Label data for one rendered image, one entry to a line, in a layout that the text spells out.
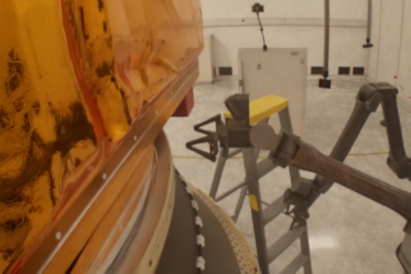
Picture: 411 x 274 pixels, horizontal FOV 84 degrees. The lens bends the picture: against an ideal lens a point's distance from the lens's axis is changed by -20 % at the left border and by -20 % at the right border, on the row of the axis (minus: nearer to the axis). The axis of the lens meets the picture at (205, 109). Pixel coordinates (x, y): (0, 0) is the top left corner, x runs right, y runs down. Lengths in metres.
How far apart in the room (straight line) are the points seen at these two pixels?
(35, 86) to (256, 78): 3.49
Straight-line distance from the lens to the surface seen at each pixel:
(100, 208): 0.52
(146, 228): 0.54
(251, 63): 3.66
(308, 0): 7.76
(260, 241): 1.74
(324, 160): 0.65
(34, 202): 0.31
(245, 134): 0.66
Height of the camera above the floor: 2.08
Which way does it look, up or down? 21 degrees down
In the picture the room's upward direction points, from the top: 4 degrees counter-clockwise
